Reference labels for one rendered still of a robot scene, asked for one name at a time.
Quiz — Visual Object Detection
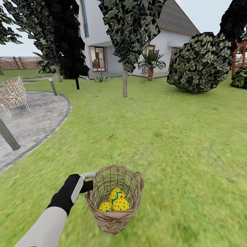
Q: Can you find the easter egg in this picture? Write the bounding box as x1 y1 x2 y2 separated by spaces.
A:
108 187 128 204
108 198 131 212
98 201 113 212

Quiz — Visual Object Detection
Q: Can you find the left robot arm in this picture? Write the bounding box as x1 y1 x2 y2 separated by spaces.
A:
15 172 96 247

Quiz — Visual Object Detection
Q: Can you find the wicker basket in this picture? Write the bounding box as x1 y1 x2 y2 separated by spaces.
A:
84 165 144 235

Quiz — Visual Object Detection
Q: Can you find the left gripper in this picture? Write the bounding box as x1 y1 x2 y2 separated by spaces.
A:
80 180 94 193

